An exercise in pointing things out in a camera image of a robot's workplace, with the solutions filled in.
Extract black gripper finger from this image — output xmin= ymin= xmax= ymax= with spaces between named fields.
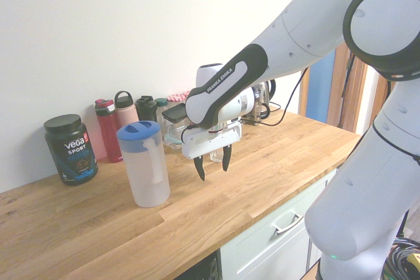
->
xmin=193 ymin=156 xmax=206 ymax=182
xmin=222 ymin=144 xmax=232 ymax=172

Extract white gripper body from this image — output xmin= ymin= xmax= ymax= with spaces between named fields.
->
xmin=181 ymin=121 xmax=243 ymax=159

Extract clear pitcher with blue lid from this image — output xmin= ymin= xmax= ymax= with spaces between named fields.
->
xmin=116 ymin=120 xmax=171 ymax=209

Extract red water bottle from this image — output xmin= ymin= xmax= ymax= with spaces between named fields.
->
xmin=94 ymin=98 xmax=123 ymax=164

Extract clear drinking glass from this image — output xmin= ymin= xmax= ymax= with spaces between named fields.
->
xmin=209 ymin=148 xmax=226 ymax=163

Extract glass container with teal clips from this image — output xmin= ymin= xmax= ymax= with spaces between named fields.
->
xmin=163 ymin=128 xmax=184 ymax=151

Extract square clear container black lid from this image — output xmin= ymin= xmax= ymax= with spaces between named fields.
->
xmin=161 ymin=102 xmax=191 ymax=138

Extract clear bottle with green cap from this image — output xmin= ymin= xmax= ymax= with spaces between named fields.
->
xmin=154 ymin=97 xmax=170 ymax=145

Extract black shaker bottle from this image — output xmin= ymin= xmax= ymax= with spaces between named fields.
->
xmin=135 ymin=95 xmax=159 ymax=124

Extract glass electric kettle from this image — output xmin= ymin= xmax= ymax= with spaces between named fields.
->
xmin=241 ymin=79 xmax=277 ymax=127

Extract pink bottle with black cap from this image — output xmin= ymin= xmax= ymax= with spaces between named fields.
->
xmin=114 ymin=90 xmax=138 ymax=129

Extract white cabinet drawer front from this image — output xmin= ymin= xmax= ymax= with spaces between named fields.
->
xmin=219 ymin=168 xmax=339 ymax=280

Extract black appliance under counter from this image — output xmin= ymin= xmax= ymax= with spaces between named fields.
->
xmin=178 ymin=249 xmax=222 ymax=280

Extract black Vega protein tub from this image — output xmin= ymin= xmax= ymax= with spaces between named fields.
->
xmin=43 ymin=114 xmax=99 ymax=187

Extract yellow plastic box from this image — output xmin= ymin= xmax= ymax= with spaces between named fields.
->
xmin=406 ymin=252 xmax=420 ymax=271

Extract black cable along robot arm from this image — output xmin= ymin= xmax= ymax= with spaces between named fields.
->
xmin=254 ymin=56 xmax=420 ymax=166

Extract silver drawer handle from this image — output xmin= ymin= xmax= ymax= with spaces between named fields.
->
xmin=271 ymin=212 xmax=305 ymax=235

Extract wooden door frame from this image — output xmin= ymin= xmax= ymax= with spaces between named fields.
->
xmin=308 ymin=0 xmax=394 ymax=136

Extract coiled black cables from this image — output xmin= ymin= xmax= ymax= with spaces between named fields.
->
xmin=383 ymin=237 xmax=420 ymax=280

